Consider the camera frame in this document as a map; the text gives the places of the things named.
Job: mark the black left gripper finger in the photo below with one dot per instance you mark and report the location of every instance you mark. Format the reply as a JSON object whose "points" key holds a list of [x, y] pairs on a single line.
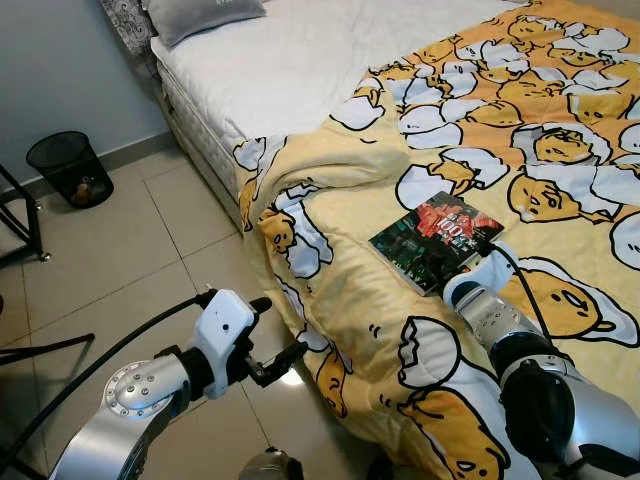
{"points": [[285, 364], [261, 305]]}

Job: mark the dark red cover book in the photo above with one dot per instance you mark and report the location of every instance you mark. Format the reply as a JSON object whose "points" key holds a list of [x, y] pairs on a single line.
{"points": [[430, 240]]}

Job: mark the yellow cartoon egg duvet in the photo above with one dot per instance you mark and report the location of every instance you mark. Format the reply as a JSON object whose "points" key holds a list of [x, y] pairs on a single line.
{"points": [[480, 130]]}

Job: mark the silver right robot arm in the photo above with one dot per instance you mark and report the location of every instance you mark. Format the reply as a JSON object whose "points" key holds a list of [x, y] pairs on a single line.
{"points": [[560, 400]]}

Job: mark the grey left robot leg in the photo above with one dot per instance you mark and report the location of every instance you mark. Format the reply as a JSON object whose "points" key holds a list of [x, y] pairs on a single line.
{"points": [[272, 468]]}

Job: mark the thin black metal bar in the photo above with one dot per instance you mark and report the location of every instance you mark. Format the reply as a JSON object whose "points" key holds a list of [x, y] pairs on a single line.
{"points": [[50, 347]]}

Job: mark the orange rubbish piece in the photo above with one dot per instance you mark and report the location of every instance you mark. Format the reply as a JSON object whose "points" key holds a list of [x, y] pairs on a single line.
{"points": [[86, 188]]}

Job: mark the white quilted mattress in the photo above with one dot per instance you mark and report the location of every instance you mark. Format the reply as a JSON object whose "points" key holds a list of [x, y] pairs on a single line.
{"points": [[300, 70]]}

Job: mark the black mesh waste bin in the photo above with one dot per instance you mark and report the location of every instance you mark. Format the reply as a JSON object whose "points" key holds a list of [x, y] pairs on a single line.
{"points": [[70, 160]]}

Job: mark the grey pillow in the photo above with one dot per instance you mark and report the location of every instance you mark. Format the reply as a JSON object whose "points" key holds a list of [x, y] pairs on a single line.
{"points": [[200, 15]]}

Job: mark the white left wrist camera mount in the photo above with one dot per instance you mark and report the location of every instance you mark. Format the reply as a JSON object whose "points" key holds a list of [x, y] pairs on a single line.
{"points": [[222, 320]]}

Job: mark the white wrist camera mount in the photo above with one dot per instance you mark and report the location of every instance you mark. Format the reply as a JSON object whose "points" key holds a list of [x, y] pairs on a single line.
{"points": [[492, 270], [222, 320]]}

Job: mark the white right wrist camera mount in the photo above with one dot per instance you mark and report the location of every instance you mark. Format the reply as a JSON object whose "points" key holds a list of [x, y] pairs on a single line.
{"points": [[492, 270]]}

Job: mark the black metal rack frame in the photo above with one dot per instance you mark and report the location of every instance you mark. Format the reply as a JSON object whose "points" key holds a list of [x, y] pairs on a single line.
{"points": [[38, 245]]}

